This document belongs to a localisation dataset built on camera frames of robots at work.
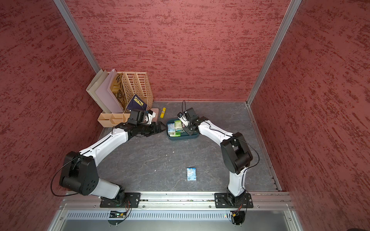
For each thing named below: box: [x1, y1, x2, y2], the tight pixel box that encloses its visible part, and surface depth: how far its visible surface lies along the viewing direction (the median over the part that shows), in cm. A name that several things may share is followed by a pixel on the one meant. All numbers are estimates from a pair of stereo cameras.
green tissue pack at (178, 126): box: [174, 119, 184, 132], surface depth 100 cm
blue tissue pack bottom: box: [186, 166, 198, 182], surface depth 83 cm
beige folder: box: [85, 68, 112, 114], surface depth 94 cm
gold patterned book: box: [110, 73, 128, 111], surface depth 103 cm
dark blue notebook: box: [126, 93, 148, 112], surface depth 107 cm
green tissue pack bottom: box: [169, 131, 182, 138], surface depth 97 cm
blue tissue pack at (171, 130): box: [167, 122, 176, 137], surface depth 98 cm
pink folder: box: [95, 68, 124, 114], surface depth 96 cm
